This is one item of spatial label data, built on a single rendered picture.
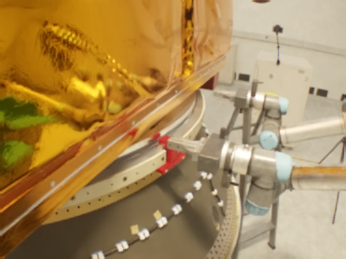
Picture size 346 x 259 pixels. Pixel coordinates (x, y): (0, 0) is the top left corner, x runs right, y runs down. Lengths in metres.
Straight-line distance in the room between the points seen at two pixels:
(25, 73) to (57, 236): 0.51
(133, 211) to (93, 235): 0.15
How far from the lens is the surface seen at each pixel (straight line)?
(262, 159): 0.63
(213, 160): 0.61
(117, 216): 0.77
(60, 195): 0.53
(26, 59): 0.35
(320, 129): 0.99
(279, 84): 4.19
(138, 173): 0.72
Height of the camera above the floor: 2.11
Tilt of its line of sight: 26 degrees down
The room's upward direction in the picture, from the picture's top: 2 degrees clockwise
